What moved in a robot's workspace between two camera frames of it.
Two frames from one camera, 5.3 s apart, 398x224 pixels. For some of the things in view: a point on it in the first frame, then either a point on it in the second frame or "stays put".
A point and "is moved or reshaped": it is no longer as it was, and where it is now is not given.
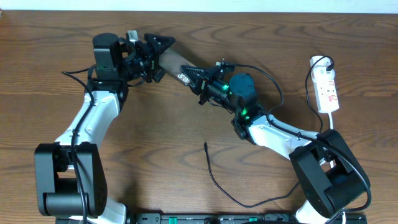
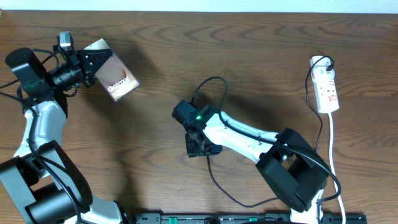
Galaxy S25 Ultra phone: x=171 y=63 is moved or reshaped
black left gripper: x=152 y=60 -> x=83 y=58
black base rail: x=204 y=218 stays put
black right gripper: x=200 y=79 -> x=191 y=150
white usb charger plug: x=319 y=70 stays put
